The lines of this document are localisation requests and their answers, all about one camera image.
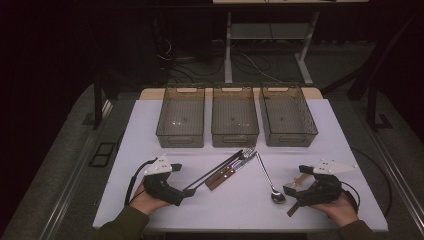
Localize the left hand-held gripper cable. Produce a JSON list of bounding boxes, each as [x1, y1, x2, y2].
[[124, 157, 158, 207]]

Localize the aluminium floor rail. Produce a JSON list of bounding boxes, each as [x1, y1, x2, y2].
[[38, 99, 114, 240], [363, 129, 424, 231]]

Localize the black metal stand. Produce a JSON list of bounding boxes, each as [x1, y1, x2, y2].
[[321, 16, 424, 133]]

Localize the white metal desk frame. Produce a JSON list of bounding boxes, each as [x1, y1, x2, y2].
[[224, 11, 320, 86]]

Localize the bundle of floor cables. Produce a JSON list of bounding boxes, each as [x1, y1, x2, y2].
[[154, 36, 284, 85]]

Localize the black floor cable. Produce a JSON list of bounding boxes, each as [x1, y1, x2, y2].
[[351, 146, 393, 218]]

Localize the wooden-handled clear spoon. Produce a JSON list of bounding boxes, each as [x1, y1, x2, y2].
[[284, 173, 315, 193]]

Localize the wooden-handled metal fork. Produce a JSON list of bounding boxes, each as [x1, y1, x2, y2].
[[204, 146, 256, 188]]

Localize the smoky clear plastic bin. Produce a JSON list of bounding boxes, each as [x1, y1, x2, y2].
[[211, 83, 260, 148], [258, 82, 319, 148], [155, 83, 206, 149]]

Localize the person's left hand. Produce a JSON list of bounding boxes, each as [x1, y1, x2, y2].
[[129, 182, 172, 216]]

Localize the right hand-held gripper cable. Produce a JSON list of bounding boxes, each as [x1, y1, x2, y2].
[[339, 181, 361, 214]]

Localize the hand-held gripper cable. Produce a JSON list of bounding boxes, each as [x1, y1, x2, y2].
[[124, 157, 158, 207], [339, 181, 361, 214]]

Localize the white table cover sheet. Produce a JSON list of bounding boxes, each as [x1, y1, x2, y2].
[[92, 98, 389, 233]]

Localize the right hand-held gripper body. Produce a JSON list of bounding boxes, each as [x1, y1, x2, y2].
[[294, 159, 358, 208]]

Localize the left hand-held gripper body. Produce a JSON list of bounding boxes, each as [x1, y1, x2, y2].
[[143, 154, 185, 206]]

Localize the metal spoon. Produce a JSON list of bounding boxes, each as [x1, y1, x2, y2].
[[255, 152, 287, 205]]

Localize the person's right hand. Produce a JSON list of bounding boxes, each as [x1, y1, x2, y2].
[[309, 191, 360, 228]]

